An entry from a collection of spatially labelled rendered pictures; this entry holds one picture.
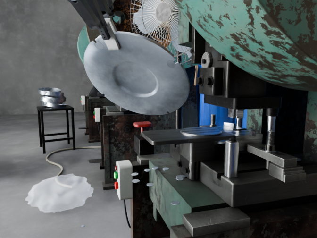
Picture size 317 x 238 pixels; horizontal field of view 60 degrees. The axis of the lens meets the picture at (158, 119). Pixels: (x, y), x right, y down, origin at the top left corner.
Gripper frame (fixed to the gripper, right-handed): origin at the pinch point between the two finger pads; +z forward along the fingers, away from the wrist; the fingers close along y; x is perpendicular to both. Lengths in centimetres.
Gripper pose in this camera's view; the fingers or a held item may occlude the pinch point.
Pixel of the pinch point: (110, 34)
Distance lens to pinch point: 66.5
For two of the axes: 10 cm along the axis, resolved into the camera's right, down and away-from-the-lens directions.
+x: -9.2, -0.7, 3.7
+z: 2.6, 6.0, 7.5
